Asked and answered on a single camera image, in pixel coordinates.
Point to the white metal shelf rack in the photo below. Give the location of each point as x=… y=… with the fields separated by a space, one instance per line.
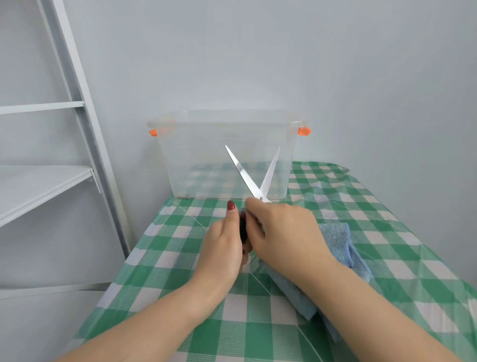
x=37 y=190

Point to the blue microfibre cloth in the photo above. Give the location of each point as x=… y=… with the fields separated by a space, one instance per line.
x=341 y=242

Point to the person's right forearm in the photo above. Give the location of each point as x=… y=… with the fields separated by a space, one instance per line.
x=380 y=324

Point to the clear plastic storage box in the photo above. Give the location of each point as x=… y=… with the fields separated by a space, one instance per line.
x=193 y=160

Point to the person's left forearm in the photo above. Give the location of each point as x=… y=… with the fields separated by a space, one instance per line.
x=134 y=332

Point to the green white checkered tablecloth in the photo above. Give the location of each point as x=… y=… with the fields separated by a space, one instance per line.
x=261 y=328

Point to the person's left hand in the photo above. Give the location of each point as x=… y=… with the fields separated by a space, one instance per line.
x=220 y=257

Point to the person's right hand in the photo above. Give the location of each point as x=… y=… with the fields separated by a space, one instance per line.
x=290 y=238

